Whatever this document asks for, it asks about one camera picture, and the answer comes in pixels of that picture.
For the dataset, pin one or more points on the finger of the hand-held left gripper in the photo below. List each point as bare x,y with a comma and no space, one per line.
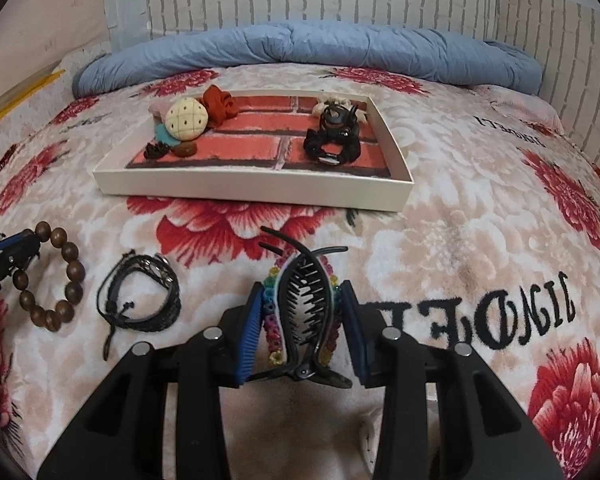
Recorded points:
12,255

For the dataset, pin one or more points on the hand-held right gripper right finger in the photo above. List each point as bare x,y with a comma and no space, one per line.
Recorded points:
356,332

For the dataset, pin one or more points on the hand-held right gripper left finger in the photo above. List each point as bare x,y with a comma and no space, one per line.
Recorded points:
247,340

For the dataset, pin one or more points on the rainbow beaded banana hair clip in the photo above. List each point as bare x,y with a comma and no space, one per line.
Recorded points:
307,305

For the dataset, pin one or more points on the white tray with brick lining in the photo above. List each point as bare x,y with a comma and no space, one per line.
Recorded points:
260,180

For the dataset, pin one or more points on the black scrunchie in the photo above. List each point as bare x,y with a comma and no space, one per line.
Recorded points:
312,145

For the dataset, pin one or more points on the small brown hair clip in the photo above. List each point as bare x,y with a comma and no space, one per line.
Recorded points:
185,149

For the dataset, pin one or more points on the black claw hair clip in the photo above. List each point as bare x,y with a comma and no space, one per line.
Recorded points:
335,117

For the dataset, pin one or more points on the cream pineapple plush hair clip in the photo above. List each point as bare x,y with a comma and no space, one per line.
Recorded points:
186,119

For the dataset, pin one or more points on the cream scrunchie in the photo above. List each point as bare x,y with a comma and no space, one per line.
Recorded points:
325,102

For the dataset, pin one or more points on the orange scrunchie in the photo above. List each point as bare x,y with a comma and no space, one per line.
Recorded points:
221,102

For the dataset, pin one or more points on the floral printed blanket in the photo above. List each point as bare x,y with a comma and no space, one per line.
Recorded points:
455,240

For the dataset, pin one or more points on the clear plastic roll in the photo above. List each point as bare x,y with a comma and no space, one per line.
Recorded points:
125,5

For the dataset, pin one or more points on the pink pillow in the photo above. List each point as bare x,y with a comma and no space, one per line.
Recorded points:
525,105

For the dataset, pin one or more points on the rolled blue quilt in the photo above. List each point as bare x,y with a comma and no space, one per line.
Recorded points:
330,50

